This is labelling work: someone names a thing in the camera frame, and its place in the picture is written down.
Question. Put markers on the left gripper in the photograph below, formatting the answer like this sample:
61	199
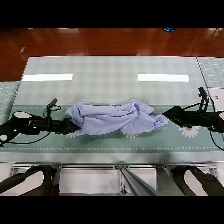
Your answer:
70	126

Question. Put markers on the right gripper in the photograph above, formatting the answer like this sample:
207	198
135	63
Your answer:
176	116

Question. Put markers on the light blue shirt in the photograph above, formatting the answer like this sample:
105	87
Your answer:
113	118

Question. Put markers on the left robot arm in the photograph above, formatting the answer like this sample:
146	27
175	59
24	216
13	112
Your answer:
31	124

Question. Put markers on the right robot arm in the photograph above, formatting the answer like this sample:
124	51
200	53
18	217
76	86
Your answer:
206	119

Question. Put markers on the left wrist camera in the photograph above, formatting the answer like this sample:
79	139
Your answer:
52	103

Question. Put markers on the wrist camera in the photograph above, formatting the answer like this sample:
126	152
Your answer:
202	95
52	103

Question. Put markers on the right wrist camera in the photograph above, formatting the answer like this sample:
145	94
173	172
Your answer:
202	95

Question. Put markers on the silver frame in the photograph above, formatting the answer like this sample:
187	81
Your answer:
100	180

